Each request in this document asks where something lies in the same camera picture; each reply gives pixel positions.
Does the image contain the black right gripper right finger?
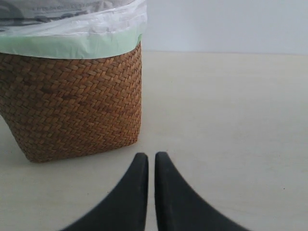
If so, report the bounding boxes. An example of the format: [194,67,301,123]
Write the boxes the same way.
[154,152,247,231]

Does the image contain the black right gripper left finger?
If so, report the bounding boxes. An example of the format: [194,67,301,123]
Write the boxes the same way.
[64,153,149,231]

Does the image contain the woven brown wicker basket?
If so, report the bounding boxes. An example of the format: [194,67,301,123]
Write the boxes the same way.
[0,45,142,163]

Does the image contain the green plastic bin liner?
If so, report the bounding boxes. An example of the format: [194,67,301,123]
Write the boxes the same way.
[0,29,142,60]

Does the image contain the white plastic bin liner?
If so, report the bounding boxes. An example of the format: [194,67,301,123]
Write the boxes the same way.
[0,0,147,37]

